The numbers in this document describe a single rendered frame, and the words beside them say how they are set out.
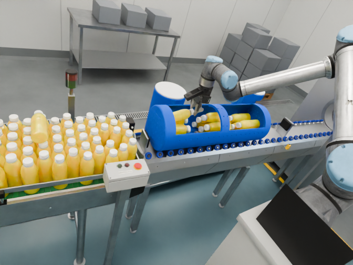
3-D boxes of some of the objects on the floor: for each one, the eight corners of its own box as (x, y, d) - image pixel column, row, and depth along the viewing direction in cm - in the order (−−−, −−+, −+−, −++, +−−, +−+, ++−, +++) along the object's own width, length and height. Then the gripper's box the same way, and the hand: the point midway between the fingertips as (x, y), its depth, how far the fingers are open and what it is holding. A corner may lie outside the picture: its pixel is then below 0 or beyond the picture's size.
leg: (277, 181, 309) (305, 146, 272) (273, 182, 306) (302, 147, 269) (273, 178, 312) (301, 143, 275) (271, 179, 310) (298, 144, 273)
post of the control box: (110, 268, 177) (130, 184, 119) (104, 270, 175) (122, 185, 117) (108, 263, 180) (127, 177, 121) (103, 264, 178) (120, 179, 119)
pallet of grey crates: (270, 99, 523) (301, 46, 453) (246, 100, 480) (276, 43, 410) (236, 72, 596) (258, 24, 526) (212, 72, 553) (232, 19, 483)
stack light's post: (73, 201, 211) (75, 96, 146) (68, 202, 209) (68, 96, 144) (72, 197, 214) (74, 92, 149) (68, 198, 212) (67, 92, 147)
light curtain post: (269, 218, 257) (396, 78, 157) (265, 220, 254) (393, 78, 154) (265, 214, 261) (387, 74, 161) (261, 215, 258) (383, 73, 158)
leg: (284, 190, 300) (314, 155, 263) (281, 191, 297) (311, 156, 260) (281, 186, 303) (310, 152, 266) (278, 187, 301) (307, 152, 264)
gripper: (217, 89, 139) (205, 118, 151) (207, 80, 146) (196, 108, 159) (205, 89, 134) (194, 119, 147) (195, 79, 142) (185, 108, 155)
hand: (192, 112), depth 151 cm, fingers closed on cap, 4 cm apart
